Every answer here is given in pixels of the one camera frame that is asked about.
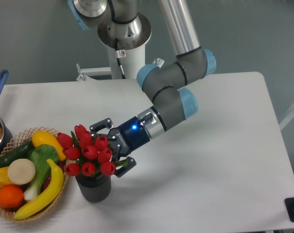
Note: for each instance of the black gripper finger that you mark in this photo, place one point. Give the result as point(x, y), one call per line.
point(103, 124)
point(126, 165)

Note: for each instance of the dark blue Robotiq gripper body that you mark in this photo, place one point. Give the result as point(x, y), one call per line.
point(128, 137)

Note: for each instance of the red tulip bouquet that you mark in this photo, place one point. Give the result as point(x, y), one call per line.
point(90, 156)

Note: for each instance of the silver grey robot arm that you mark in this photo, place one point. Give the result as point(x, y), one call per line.
point(124, 32)

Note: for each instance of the dark grey ribbed vase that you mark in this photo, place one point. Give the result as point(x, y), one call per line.
point(94, 189)

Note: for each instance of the green bok choy toy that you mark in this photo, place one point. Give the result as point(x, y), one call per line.
point(39, 158)

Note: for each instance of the yellow plastic banana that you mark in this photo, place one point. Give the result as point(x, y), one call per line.
point(46, 197)

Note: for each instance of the woven wicker fruit basket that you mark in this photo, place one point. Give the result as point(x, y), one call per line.
point(20, 139)

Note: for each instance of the dark green cucumber toy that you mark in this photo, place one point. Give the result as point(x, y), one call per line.
point(19, 152)

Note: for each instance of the yellow bell pepper toy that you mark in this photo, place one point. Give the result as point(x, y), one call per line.
point(4, 179)

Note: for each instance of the orange plastic fruit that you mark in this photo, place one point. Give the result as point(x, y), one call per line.
point(11, 196)

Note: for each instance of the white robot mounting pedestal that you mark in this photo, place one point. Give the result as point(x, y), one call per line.
point(122, 64)

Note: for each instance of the white frame at right edge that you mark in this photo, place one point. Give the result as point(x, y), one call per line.
point(287, 117)

